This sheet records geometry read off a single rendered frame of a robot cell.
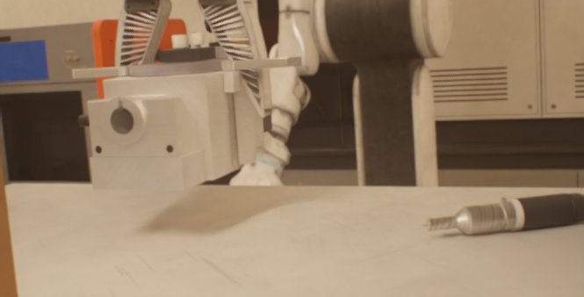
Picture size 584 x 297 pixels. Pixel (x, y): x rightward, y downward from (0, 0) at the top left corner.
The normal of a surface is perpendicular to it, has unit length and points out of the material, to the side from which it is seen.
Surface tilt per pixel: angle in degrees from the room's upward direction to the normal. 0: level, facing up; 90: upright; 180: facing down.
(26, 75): 90
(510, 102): 90
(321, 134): 90
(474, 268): 0
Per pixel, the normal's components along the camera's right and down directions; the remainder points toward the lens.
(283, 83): -0.32, -0.40
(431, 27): 0.69, 0.18
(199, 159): 0.93, -0.02
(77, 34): -0.35, 0.14
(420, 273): -0.07, -0.99
